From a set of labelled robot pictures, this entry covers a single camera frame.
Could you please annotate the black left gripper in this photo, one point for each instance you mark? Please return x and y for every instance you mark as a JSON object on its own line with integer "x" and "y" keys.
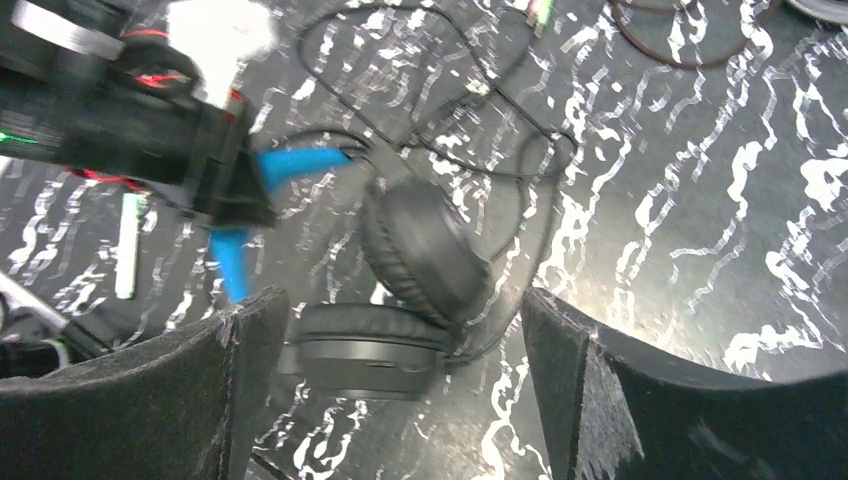
{"x": 78, "y": 92}

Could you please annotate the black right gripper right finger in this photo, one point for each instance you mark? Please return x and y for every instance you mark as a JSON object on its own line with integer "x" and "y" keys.
{"x": 615, "y": 407}

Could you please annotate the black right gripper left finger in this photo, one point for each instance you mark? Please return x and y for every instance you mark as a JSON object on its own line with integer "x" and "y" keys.
{"x": 182, "y": 405}

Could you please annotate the blue black headphones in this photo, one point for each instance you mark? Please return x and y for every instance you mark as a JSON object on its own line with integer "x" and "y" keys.
{"x": 413, "y": 241}

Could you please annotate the white headphones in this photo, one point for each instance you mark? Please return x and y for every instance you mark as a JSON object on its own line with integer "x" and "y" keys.
{"x": 829, "y": 11}

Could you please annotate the white green marker pen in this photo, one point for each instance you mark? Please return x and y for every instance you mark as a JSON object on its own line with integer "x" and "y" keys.
{"x": 133, "y": 205}

